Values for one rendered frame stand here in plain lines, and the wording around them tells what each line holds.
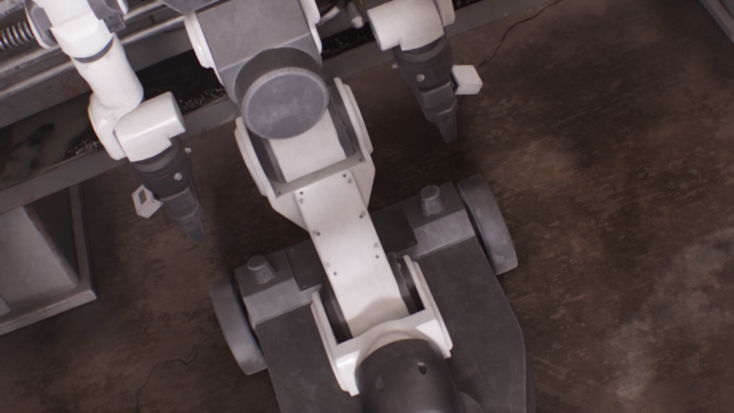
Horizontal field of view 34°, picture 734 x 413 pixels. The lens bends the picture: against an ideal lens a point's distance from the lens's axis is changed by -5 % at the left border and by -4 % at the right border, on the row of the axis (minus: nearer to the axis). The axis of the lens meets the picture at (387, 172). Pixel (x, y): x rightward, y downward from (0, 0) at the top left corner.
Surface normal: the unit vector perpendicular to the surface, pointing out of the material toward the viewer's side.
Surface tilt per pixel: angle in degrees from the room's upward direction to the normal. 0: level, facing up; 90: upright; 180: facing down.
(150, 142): 101
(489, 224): 43
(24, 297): 90
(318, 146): 86
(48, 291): 90
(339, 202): 60
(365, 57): 90
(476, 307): 0
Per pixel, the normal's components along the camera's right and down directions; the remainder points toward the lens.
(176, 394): -0.25, -0.67
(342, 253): 0.13, 0.22
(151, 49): 0.26, 0.65
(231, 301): -0.15, -0.53
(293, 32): 0.04, -0.02
